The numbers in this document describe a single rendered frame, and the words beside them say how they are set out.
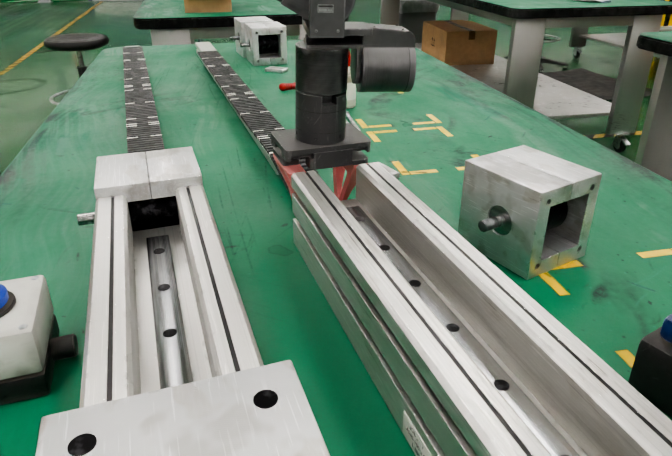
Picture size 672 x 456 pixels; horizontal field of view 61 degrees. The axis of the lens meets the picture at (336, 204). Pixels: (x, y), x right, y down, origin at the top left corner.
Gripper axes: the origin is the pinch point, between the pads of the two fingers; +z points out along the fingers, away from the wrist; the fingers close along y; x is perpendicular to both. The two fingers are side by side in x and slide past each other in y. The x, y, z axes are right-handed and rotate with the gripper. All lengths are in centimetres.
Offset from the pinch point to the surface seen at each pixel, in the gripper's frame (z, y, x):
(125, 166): -8.4, -21.3, -0.5
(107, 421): -13.2, -23.7, -38.4
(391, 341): -6.8, -6.5, -31.6
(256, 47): 0, 14, 86
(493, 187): -8.0, 12.7, -15.8
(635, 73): 40, 233, 156
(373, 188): -7.5, 1.6, -11.3
